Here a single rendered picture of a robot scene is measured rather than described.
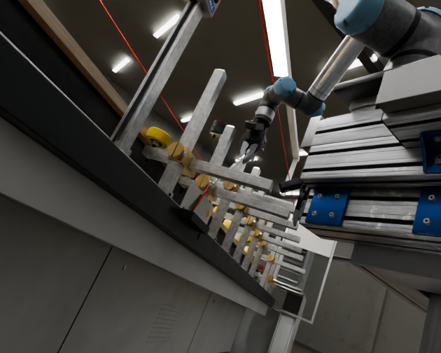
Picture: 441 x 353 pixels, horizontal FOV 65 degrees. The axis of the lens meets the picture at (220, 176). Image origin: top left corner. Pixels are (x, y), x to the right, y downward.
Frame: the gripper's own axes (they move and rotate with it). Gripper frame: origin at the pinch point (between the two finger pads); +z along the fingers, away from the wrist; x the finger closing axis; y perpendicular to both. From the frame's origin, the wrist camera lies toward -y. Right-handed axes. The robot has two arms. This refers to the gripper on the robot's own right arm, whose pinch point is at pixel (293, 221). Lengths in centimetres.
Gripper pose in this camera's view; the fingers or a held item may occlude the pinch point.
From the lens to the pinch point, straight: 119.5
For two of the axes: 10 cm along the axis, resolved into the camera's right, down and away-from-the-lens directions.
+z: -3.8, 8.7, -3.1
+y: 8.9, 2.6, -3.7
